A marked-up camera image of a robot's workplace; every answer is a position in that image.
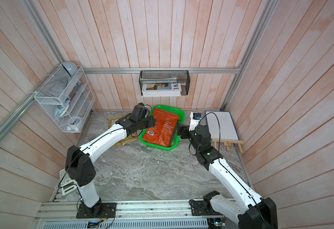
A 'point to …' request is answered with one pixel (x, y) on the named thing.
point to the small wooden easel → (227, 142)
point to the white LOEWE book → (161, 87)
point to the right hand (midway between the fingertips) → (182, 121)
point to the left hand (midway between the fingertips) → (151, 122)
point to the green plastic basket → (181, 118)
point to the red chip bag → (164, 131)
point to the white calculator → (68, 184)
